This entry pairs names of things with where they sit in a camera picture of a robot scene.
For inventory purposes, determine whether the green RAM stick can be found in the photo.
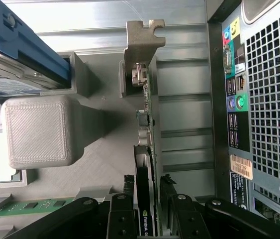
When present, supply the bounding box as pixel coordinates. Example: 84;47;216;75
0;198;76;220

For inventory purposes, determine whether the hard disk in blue caddy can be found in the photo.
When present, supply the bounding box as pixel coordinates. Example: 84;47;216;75
0;0;72;98

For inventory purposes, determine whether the grey printed parts rack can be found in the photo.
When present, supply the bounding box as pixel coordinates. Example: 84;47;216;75
0;51;161;239

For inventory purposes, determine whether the open grey PC case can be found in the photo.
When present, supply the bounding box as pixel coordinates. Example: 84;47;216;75
205;0;280;239

